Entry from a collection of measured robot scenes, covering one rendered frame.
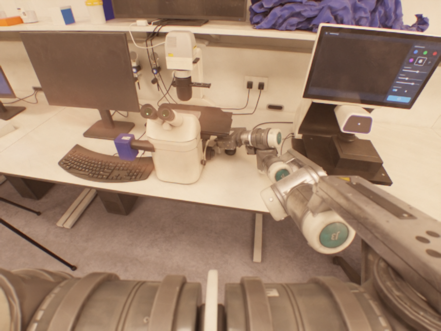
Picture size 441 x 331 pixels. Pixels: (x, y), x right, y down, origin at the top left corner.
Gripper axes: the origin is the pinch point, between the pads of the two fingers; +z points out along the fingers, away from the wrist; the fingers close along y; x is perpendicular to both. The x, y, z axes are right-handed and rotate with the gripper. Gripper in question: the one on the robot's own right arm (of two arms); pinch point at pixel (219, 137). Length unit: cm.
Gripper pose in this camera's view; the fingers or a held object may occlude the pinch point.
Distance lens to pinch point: 106.0
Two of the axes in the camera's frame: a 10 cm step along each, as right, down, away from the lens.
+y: 5.3, -5.5, 6.4
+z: -8.0, -0.8, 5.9
